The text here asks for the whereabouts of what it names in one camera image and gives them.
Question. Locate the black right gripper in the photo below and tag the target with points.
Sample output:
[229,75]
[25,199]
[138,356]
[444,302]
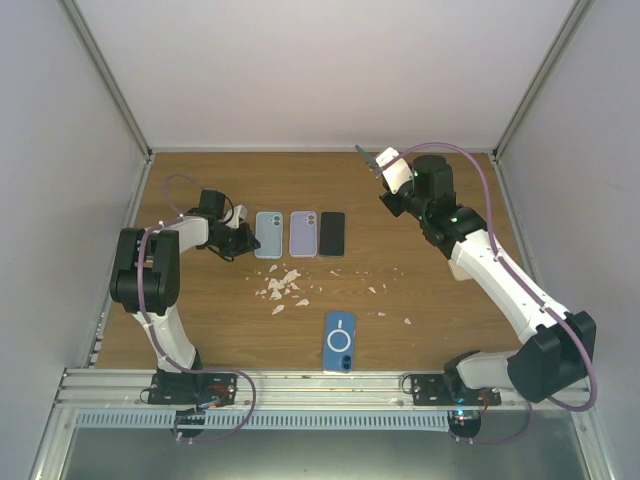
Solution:
[392,206]

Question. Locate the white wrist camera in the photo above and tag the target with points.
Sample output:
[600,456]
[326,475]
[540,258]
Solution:
[396,173]
[235,217]

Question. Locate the aluminium front rail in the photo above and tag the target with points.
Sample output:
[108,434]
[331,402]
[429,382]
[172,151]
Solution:
[276,390]

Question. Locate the dark green smartphone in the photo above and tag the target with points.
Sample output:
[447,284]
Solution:
[332,234]

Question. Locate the blue magsafe phone case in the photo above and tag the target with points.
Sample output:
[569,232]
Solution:
[339,342]

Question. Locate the lavender phone case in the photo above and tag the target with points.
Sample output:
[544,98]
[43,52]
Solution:
[303,240]

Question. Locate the light blue phone case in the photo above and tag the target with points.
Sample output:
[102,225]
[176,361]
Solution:
[269,233]

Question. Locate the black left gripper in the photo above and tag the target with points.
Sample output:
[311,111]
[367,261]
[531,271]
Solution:
[245,244]

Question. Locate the white debris pile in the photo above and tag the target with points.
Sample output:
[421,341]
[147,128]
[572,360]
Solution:
[284,288]

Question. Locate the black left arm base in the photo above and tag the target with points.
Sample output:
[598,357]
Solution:
[169,388]

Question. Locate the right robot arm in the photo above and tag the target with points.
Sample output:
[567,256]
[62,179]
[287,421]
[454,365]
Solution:
[557,345]

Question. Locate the white slotted cable duct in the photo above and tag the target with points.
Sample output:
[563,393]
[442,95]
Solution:
[271,420]

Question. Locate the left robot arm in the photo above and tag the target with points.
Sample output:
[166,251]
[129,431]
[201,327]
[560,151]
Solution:
[146,274]

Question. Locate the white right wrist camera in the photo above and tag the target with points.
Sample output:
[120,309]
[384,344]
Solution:
[396,173]

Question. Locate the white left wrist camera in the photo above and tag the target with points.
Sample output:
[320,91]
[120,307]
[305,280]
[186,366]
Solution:
[235,217]

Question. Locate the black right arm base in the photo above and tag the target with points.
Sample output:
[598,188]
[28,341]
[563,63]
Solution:
[437,389]

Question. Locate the phone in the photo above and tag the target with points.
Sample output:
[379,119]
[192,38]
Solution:
[369,160]

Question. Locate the white phone stand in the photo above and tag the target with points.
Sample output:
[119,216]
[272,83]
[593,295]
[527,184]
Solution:
[458,273]

